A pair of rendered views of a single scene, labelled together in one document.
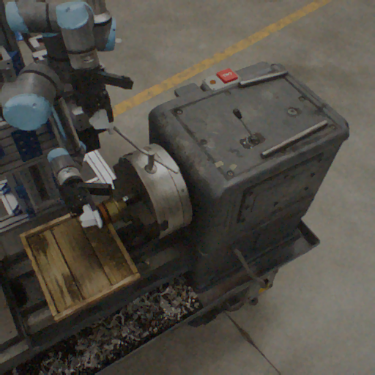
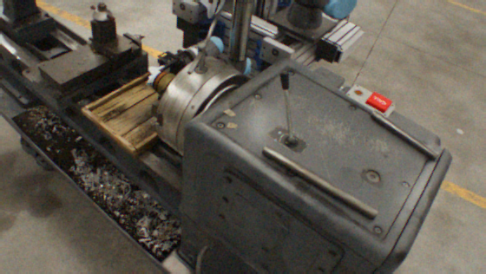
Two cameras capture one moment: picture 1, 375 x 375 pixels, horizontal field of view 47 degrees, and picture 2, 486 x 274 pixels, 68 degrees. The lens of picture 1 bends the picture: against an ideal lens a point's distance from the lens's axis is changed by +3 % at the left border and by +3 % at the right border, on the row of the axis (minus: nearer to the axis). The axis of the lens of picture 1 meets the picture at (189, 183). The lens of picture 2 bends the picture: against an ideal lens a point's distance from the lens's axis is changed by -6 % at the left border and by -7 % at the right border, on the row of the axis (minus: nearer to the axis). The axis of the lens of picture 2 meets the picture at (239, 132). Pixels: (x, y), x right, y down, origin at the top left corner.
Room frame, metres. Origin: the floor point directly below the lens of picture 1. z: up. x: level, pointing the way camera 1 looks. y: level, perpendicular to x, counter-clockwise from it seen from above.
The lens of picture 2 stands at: (0.61, -0.75, 1.88)
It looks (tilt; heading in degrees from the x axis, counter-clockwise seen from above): 44 degrees down; 66
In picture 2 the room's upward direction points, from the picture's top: 10 degrees clockwise
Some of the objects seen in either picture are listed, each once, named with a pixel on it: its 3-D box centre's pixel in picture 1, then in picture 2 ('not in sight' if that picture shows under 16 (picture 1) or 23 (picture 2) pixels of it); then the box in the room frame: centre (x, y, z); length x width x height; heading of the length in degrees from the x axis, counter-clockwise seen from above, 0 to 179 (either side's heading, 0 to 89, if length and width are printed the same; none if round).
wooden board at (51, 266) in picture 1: (80, 256); (144, 109); (0.69, 0.37, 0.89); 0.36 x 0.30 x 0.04; 35
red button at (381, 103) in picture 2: (227, 76); (378, 102); (1.30, -0.11, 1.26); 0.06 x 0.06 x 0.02; 35
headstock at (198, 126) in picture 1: (240, 151); (311, 179); (1.10, -0.19, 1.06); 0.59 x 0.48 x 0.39; 125
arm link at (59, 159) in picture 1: (62, 164); (207, 49); (0.95, 0.46, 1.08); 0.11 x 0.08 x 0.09; 34
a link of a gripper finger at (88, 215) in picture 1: (89, 216); (154, 72); (0.72, 0.31, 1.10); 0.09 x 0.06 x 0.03; 34
